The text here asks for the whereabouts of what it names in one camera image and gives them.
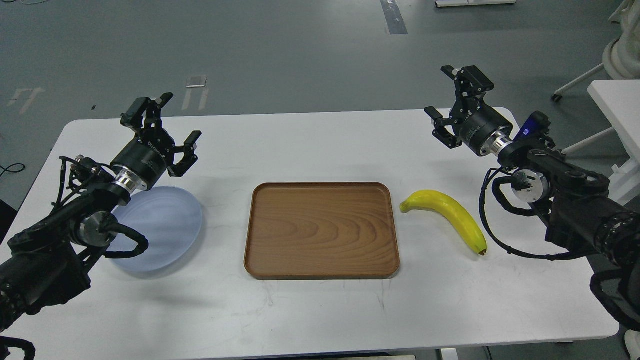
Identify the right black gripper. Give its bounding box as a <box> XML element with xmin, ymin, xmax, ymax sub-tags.
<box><xmin>423</xmin><ymin>64</ymin><xmax>514</xmax><ymax>157</ymax></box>

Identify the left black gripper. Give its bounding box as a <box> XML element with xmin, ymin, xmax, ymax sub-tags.
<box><xmin>110</xmin><ymin>92</ymin><xmax>202</xmax><ymax>193</ymax></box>

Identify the light blue plate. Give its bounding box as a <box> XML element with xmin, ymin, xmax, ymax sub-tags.
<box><xmin>112</xmin><ymin>186</ymin><xmax>203</xmax><ymax>274</ymax></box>

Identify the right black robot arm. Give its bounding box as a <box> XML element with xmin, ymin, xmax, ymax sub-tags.
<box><xmin>424</xmin><ymin>64</ymin><xmax>640</xmax><ymax>332</ymax></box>

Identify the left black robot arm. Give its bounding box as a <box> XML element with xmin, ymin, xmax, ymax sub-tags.
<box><xmin>0</xmin><ymin>92</ymin><xmax>202</xmax><ymax>331</ymax></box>

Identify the yellow banana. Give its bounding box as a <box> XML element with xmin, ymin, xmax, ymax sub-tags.
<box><xmin>399</xmin><ymin>189</ymin><xmax>488</xmax><ymax>256</ymax></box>

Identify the brown wooden tray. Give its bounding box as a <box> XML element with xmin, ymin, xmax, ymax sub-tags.
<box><xmin>244</xmin><ymin>182</ymin><xmax>401</xmax><ymax>281</ymax></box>

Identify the white pedestal object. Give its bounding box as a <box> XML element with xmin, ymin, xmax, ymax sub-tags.
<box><xmin>602</xmin><ymin>0</ymin><xmax>640</xmax><ymax>80</ymax></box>

